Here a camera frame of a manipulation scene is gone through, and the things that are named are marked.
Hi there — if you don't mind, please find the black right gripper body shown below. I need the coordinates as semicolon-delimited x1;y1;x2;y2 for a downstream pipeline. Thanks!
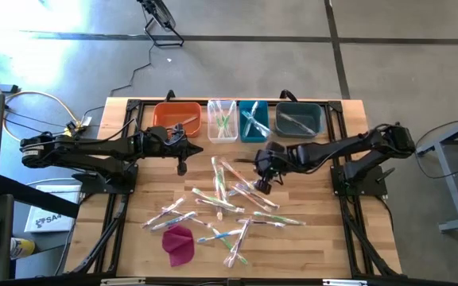
254;141;291;196

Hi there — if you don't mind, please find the black floor fan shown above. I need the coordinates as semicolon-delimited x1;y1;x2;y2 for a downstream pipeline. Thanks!
135;0;185;48

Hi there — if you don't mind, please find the orange plastic bin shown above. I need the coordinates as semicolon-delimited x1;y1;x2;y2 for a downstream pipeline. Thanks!
153;102;204;139

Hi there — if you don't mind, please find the white printed box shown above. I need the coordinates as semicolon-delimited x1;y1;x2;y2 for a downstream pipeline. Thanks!
23;184;83;234

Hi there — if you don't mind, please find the black fan power cable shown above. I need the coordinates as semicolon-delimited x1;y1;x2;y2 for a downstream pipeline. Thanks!
108;41;154;98

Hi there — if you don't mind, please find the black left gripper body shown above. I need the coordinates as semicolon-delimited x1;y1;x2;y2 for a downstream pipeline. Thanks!
160;123;189;177

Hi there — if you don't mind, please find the wooden workbench with clutter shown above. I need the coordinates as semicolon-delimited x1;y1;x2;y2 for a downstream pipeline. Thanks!
413;111;458;234

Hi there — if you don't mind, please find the clear wrapped plastic utensil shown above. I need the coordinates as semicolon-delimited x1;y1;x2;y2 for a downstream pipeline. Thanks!
141;197;186;230

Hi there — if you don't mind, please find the black desk beam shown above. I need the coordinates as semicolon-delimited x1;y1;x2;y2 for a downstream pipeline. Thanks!
0;174;81;220

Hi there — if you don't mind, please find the teal blue plastic bin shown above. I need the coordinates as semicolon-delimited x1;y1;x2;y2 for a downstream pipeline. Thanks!
238;99;271;144

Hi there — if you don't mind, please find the yellow white can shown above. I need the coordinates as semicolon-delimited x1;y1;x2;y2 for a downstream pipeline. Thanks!
9;237;37;261

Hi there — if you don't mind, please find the dark grey plastic bin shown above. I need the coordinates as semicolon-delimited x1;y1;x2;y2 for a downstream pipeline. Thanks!
274;102;324;139

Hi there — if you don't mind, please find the yellow cable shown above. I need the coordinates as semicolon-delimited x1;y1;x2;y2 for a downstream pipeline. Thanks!
1;90;85;144

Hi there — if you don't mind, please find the power strip with plugs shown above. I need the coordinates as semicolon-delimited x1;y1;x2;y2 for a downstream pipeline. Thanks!
62;115;94;138

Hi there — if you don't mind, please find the blue toothbrush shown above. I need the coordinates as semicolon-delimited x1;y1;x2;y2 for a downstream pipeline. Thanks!
241;110;273;136
230;181;254;196
246;101;260;138
196;228;243;244
150;210;199;232
252;118;273;138

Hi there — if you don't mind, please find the clear plastic bin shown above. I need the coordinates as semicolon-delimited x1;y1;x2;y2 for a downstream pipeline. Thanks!
206;99;239;145

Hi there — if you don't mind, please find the magenta cloth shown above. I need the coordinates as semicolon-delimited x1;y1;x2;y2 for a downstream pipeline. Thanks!
161;224;196;268

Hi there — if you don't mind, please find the silver bracket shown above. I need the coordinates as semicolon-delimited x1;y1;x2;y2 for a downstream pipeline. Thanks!
100;277;147;286
322;279;369;286

